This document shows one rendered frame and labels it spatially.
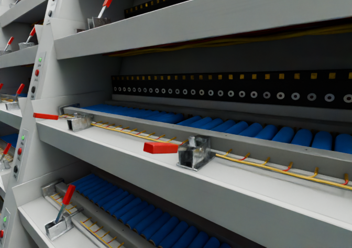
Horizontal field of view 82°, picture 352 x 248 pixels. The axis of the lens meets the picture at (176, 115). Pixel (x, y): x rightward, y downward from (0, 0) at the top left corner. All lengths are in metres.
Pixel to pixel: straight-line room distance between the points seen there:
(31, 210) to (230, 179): 0.47
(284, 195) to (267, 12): 0.17
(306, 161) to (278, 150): 0.02
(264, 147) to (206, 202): 0.08
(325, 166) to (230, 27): 0.16
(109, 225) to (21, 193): 0.26
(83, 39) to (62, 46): 0.10
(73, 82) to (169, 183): 0.43
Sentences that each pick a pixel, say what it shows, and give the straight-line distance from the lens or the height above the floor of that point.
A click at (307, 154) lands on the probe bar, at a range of 0.23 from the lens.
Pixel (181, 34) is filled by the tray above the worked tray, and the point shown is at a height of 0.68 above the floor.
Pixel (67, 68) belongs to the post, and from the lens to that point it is 0.60.
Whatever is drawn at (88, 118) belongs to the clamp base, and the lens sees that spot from 0.43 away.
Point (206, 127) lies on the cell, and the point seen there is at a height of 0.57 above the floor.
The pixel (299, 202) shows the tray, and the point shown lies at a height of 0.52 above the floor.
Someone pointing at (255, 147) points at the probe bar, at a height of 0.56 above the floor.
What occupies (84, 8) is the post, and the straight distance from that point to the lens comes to 0.65.
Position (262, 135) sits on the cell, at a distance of 0.27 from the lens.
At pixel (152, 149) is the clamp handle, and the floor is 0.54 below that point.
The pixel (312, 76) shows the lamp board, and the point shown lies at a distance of 0.35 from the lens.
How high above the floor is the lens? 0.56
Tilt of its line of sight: 3 degrees up
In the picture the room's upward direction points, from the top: 10 degrees clockwise
